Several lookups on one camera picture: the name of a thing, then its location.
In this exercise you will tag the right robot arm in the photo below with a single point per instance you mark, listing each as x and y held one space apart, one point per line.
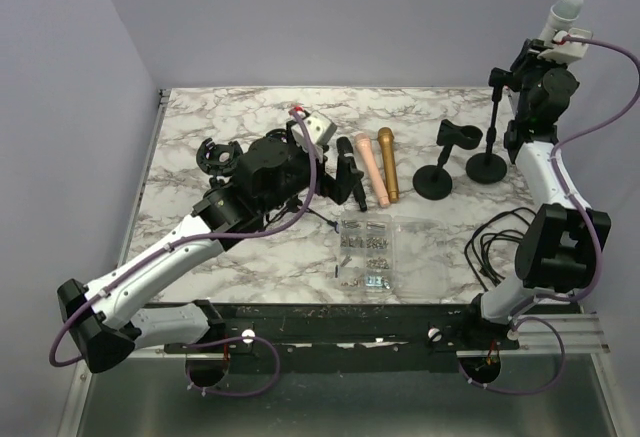
557 258

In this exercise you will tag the pink microphone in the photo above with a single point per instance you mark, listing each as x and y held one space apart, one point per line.
364 147

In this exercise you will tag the black tripod mic stand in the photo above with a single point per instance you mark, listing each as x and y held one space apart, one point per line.
310 212

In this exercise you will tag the gold microphone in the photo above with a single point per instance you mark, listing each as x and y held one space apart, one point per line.
385 139

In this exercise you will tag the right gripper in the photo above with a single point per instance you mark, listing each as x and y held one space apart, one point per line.
527 58

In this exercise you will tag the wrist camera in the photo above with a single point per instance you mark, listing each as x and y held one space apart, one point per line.
320 128
570 47

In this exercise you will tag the white microphone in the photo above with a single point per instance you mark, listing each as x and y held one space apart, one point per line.
561 17

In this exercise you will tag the aluminium mounting rail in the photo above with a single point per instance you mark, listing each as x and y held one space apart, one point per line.
546 334

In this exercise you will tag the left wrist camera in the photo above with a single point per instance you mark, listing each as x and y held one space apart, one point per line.
320 128

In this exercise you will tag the black microphone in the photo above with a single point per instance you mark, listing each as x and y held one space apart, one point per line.
346 152

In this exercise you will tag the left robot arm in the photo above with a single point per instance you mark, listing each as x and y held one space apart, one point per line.
254 193

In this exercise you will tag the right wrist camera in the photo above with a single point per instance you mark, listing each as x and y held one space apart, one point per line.
570 47

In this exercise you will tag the round base mic stand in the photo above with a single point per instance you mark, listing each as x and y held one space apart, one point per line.
487 167
433 182

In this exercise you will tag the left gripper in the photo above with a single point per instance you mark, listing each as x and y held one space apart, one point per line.
326 186

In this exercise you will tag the clear plastic screw box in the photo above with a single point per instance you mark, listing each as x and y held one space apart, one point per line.
403 257

